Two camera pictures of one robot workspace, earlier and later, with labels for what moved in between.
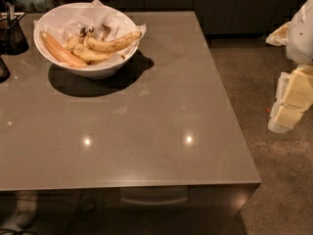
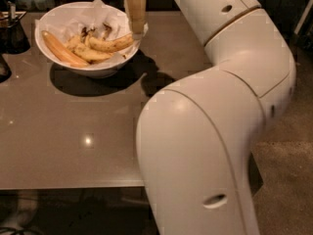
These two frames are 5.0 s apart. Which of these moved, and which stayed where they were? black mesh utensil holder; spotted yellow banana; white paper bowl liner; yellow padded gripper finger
Moved: yellow padded gripper finger
Stayed: white paper bowl liner; spotted yellow banana; black mesh utensil holder
